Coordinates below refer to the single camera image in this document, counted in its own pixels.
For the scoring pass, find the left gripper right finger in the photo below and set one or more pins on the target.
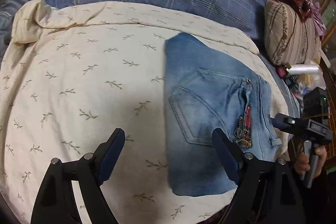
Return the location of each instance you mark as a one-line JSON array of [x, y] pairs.
[[267, 192]]

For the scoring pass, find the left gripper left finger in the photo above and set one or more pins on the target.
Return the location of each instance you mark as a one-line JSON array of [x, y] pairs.
[[55, 202]]

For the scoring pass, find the blue denim jeans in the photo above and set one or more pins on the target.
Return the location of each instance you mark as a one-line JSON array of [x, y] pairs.
[[206, 89]]

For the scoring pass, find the person's right hand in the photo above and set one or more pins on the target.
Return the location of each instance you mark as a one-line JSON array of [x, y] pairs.
[[302, 165]]

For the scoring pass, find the white plastic roll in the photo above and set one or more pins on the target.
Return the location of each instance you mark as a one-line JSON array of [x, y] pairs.
[[303, 69]]

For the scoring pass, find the striped beige cushion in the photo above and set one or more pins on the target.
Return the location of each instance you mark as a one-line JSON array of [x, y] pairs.
[[287, 39]]

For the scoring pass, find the cream leaf-print blanket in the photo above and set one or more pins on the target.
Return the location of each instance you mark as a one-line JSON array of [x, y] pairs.
[[71, 76]]

